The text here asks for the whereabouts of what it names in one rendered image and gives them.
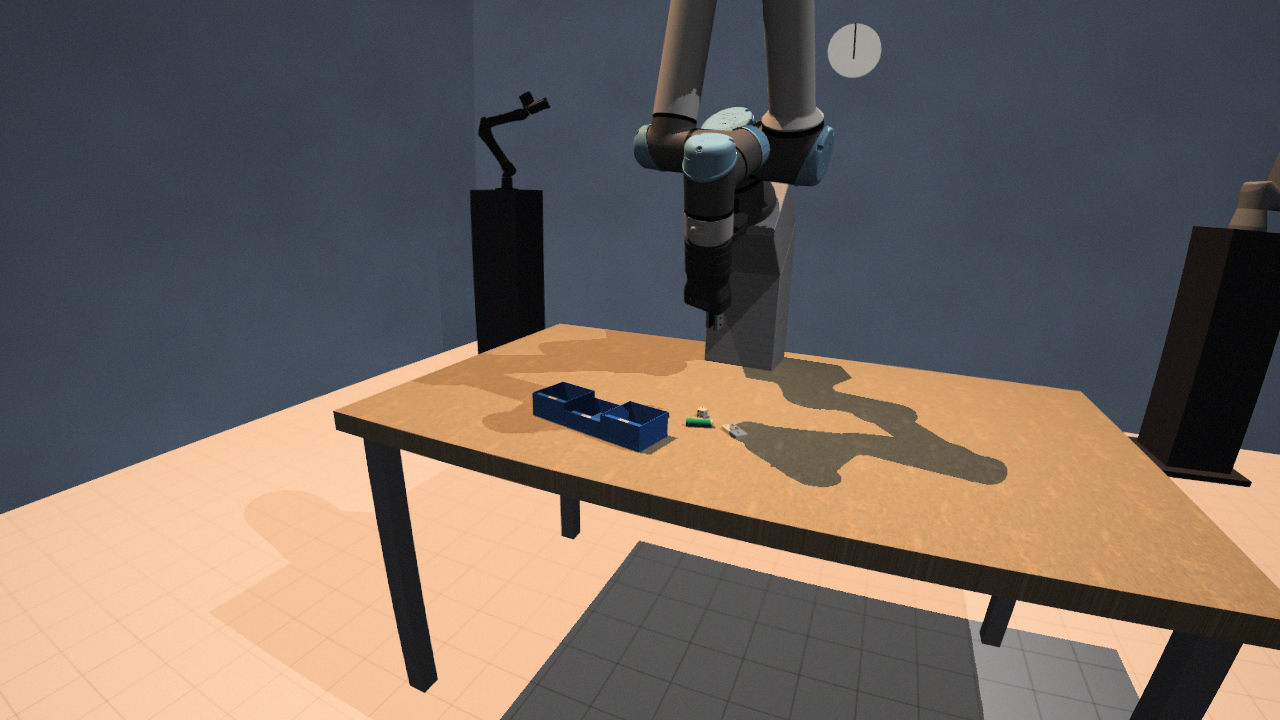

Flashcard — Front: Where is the blue rack of bins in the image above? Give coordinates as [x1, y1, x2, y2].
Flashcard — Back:
[532, 382, 668, 454]

